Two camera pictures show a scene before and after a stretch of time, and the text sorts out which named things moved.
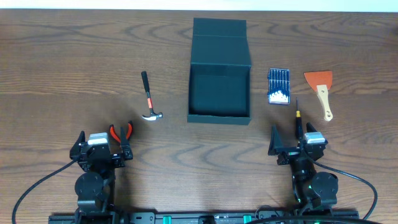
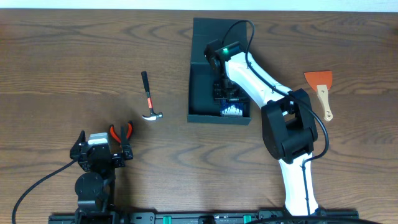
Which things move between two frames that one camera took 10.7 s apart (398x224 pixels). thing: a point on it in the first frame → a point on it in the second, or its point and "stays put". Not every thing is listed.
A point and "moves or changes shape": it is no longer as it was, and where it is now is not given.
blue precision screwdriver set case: x=278 y=86 moves or changes shape
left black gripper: x=101 y=158 stays put
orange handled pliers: x=114 y=134 stays put
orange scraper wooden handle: x=321 y=81 stays put
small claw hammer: x=153 y=116 stays put
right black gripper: x=282 y=151 → x=216 y=93
